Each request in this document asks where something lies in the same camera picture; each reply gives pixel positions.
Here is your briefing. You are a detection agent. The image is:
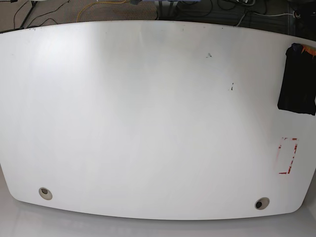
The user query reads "red tape rectangle marking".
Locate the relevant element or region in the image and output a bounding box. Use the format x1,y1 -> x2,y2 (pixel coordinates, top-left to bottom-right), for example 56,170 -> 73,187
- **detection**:
276,137 -> 299,174

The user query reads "right table grommet hole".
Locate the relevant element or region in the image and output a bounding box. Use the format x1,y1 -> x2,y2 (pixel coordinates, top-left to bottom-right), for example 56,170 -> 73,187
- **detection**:
255,197 -> 270,210

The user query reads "yellow cable on floor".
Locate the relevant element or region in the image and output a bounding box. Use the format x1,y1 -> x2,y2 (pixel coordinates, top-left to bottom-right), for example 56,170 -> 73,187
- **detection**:
77,0 -> 126,23

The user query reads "left table grommet hole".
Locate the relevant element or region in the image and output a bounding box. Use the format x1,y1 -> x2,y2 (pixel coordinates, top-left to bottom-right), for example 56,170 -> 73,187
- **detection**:
39,188 -> 52,200

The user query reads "black t-shirt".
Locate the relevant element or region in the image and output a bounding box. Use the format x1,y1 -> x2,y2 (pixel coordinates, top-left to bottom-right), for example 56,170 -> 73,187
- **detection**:
277,43 -> 316,116

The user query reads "table grommet hole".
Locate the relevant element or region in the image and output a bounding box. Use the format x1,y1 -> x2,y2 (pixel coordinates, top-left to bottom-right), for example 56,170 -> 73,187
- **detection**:
39,188 -> 52,200
255,197 -> 270,210

